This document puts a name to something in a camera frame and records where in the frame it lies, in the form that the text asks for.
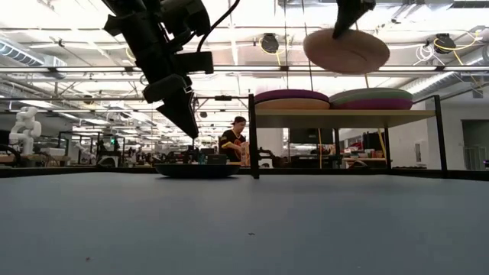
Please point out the wooden shelf with black legs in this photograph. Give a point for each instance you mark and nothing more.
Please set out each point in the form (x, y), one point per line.
(344, 118)

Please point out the sage green plate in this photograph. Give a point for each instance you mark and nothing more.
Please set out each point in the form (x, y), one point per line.
(370, 94)

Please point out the black workstation frame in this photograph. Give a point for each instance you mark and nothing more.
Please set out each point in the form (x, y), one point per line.
(223, 98)

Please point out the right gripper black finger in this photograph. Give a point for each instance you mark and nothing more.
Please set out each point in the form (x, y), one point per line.
(345, 19)

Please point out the person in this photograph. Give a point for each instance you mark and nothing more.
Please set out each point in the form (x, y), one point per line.
(231, 143)

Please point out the white pillar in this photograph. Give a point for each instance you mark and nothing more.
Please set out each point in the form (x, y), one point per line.
(273, 143)

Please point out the silver ceiling air duct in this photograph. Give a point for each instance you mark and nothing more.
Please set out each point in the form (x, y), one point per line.
(19, 55)

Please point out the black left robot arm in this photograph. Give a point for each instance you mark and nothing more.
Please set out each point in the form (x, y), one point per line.
(187, 17)

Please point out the black monitor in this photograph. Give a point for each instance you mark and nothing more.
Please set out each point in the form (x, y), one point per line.
(309, 136)

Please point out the purple plate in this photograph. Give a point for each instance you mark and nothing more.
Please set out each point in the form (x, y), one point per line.
(376, 105)
(290, 95)

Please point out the small dark bowl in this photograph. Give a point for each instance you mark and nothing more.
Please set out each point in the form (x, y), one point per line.
(196, 171)

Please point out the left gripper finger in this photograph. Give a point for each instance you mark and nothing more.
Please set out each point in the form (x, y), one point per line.
(183, 114)

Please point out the pinkish brown plate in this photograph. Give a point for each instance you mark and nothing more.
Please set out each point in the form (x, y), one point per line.
(351, 55)

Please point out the black robot station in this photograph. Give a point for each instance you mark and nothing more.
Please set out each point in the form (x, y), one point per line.
(109, 153)

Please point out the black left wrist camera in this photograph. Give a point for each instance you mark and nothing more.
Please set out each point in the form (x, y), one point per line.
(195, 63)

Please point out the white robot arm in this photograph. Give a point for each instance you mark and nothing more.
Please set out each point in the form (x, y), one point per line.
(26, 128)

